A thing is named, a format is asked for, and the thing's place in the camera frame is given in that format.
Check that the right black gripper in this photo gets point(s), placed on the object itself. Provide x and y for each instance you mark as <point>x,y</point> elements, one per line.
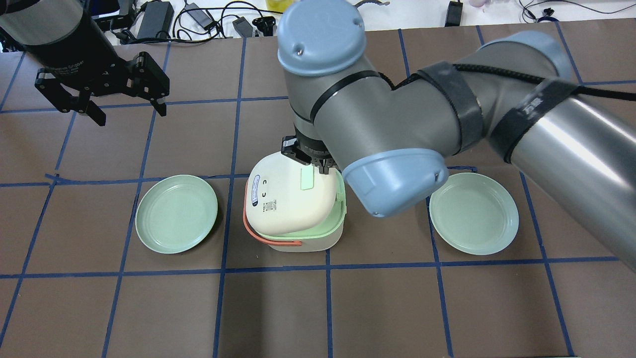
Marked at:
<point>294,149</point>

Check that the far green plate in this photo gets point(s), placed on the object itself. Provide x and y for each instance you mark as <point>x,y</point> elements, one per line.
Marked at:
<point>176,214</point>

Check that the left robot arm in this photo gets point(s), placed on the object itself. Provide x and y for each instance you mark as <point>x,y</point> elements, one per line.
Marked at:
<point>13,18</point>

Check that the white rice cooker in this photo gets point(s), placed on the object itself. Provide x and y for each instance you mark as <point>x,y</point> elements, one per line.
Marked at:
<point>293,207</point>

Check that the black power adapter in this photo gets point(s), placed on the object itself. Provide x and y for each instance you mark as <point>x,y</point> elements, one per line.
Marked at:
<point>157,17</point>

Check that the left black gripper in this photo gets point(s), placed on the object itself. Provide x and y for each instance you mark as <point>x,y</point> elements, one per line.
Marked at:
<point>84,58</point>

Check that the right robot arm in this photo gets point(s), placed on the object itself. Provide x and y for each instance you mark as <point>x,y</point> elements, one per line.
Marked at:
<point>390,141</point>

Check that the green plate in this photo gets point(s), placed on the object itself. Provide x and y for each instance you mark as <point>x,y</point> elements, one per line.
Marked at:
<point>474,214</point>
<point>176,214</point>

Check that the near green plate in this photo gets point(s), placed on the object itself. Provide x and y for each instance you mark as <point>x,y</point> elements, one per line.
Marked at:
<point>474,214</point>

